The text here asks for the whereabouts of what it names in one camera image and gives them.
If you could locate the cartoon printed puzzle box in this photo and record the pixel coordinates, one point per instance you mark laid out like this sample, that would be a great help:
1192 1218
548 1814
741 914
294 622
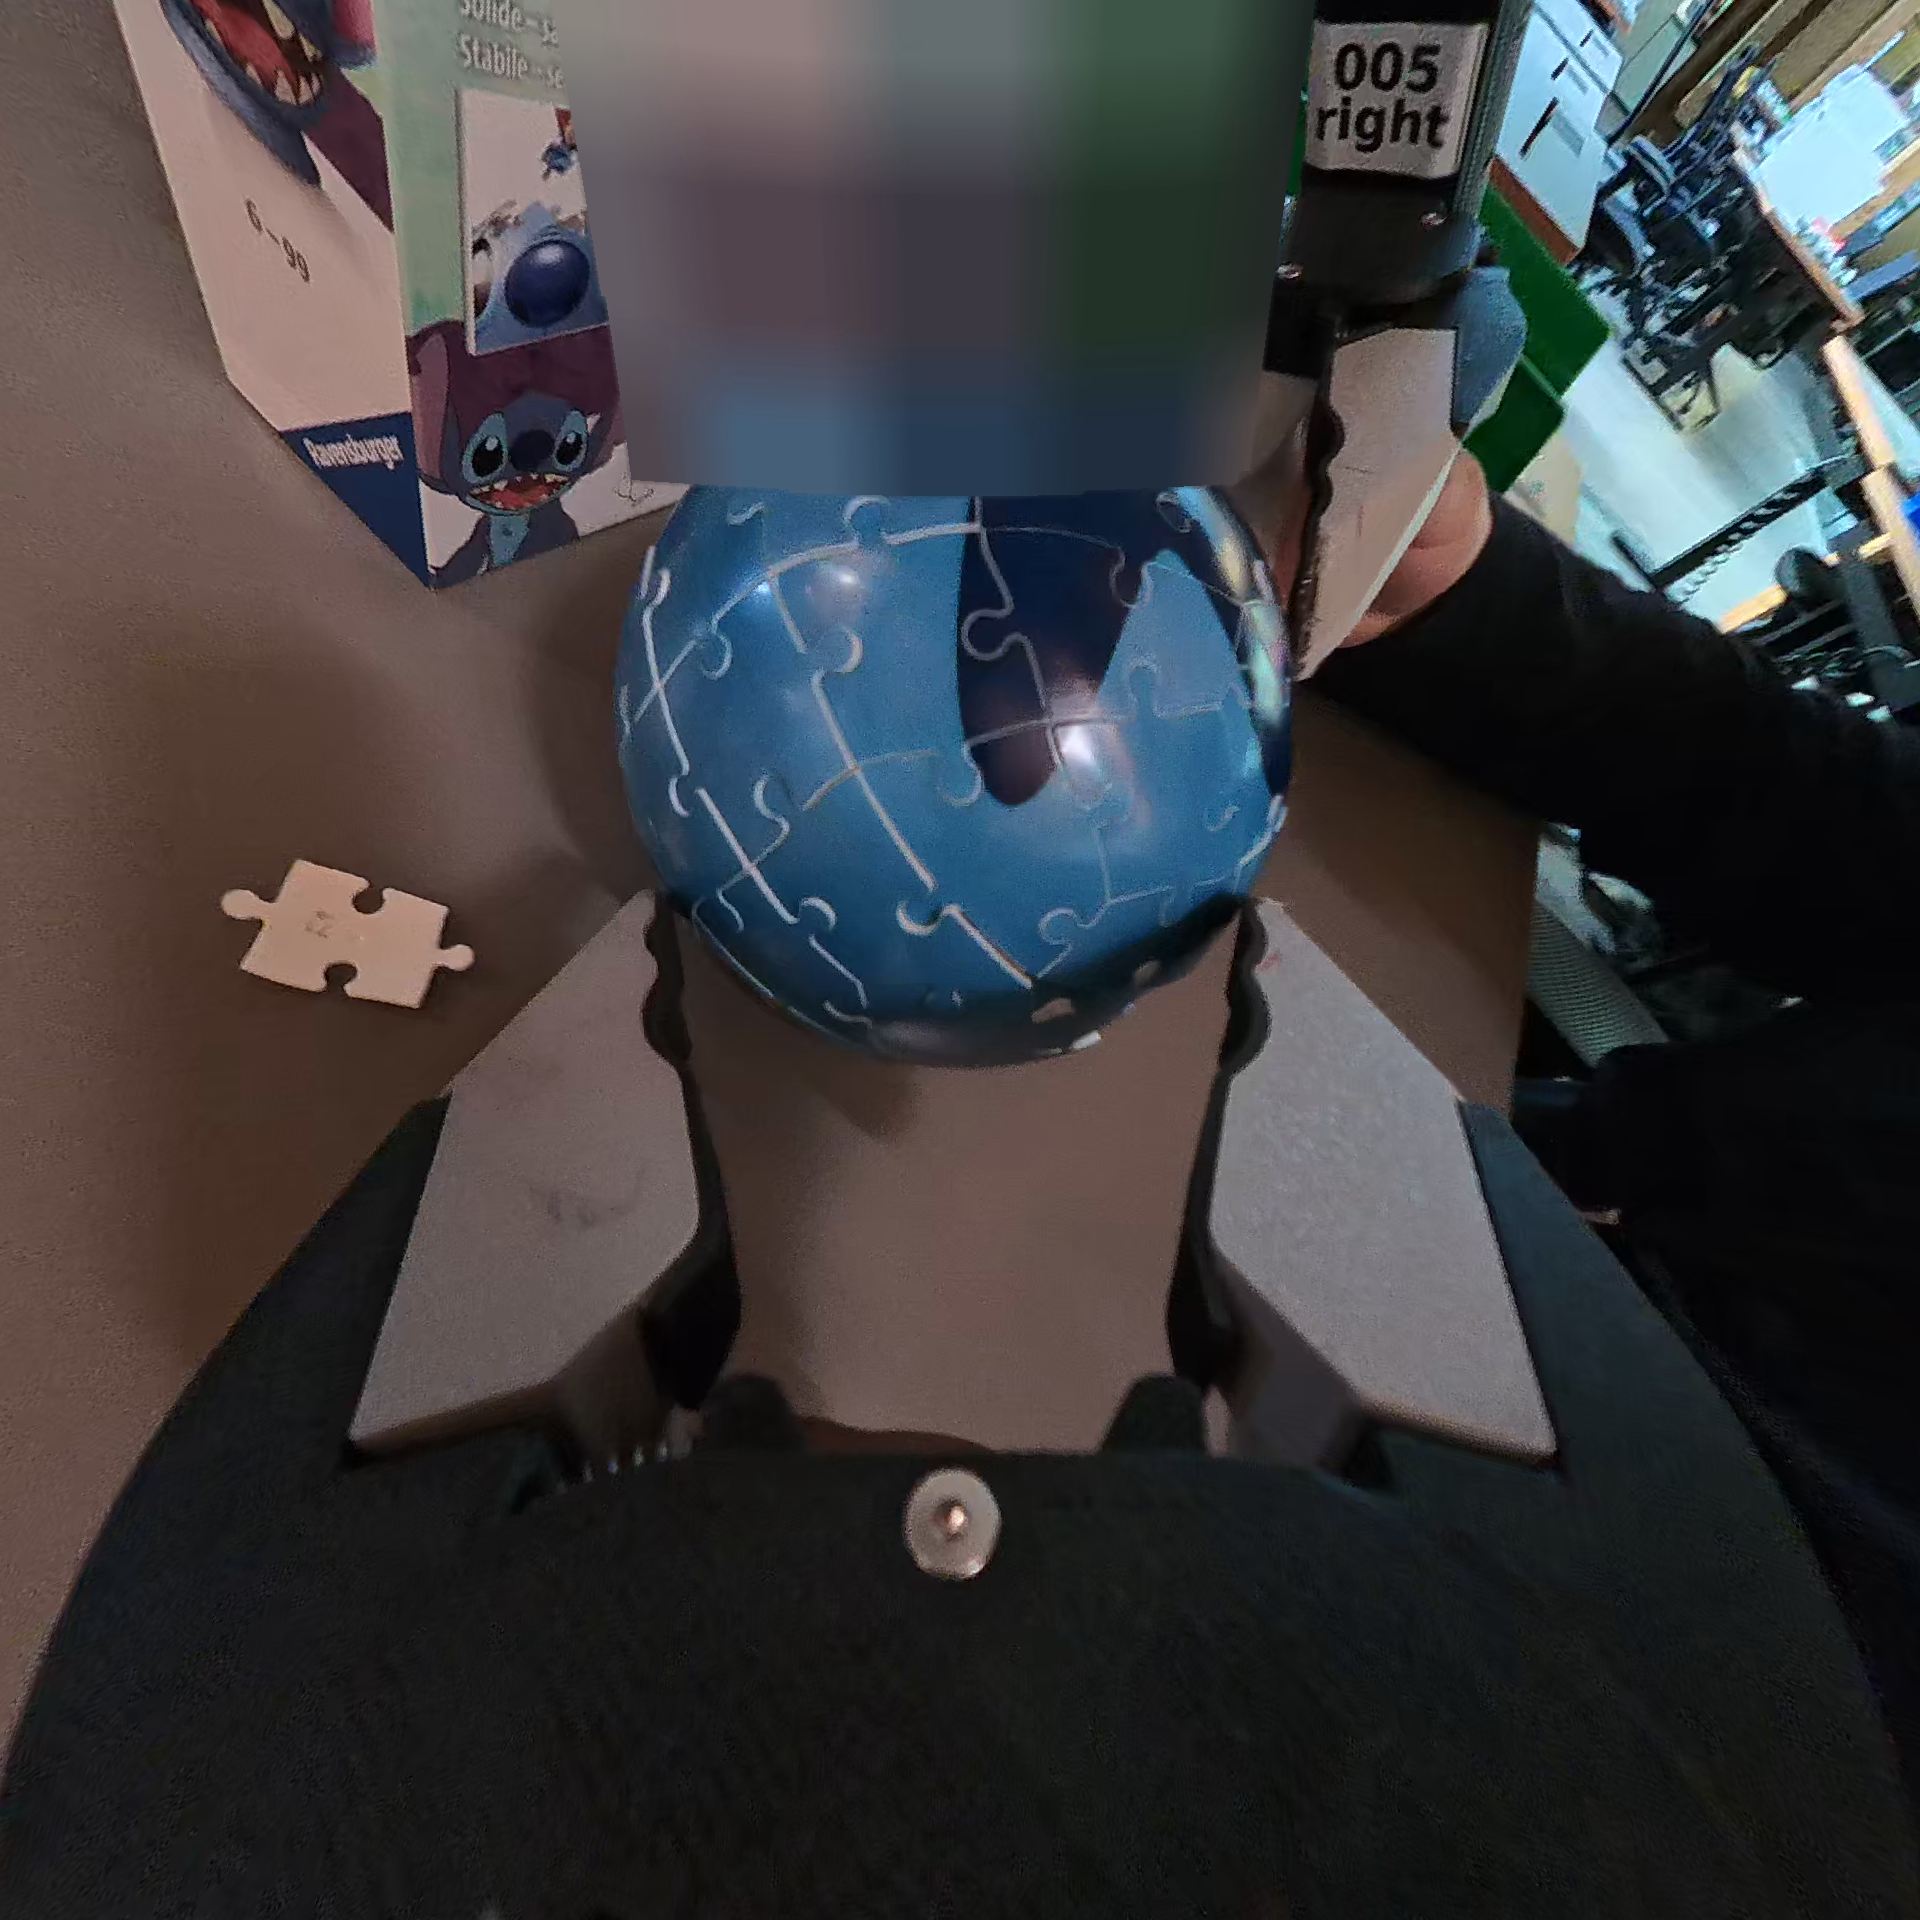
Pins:
301 226

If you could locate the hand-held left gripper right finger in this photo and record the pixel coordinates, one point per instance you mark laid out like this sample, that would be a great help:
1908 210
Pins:
1350 1215

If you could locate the person's right hand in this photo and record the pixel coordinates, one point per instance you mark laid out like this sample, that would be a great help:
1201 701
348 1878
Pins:
1441 557

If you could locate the person's right forearm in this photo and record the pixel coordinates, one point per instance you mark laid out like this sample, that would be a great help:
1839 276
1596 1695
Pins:
1652 751

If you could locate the white puzzle piece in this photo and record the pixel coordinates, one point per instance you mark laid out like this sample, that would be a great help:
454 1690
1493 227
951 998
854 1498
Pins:
347 939

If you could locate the green plastic bin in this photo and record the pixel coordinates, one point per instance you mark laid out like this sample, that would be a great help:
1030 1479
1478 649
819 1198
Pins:
1547 331

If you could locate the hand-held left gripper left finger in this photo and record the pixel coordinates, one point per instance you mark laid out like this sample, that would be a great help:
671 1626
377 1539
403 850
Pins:
541 1202

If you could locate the white filing cabinet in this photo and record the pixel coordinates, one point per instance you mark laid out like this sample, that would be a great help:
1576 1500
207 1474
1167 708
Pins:
1552 107

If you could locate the person's dark clothed torso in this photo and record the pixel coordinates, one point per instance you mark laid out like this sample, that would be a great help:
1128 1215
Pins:
1769 1276

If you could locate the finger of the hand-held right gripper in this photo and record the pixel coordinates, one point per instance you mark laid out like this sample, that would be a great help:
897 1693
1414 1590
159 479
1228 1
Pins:
1284 482
1389 452

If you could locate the blue puzzle ball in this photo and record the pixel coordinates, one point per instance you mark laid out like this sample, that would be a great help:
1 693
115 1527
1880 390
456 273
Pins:
901 781

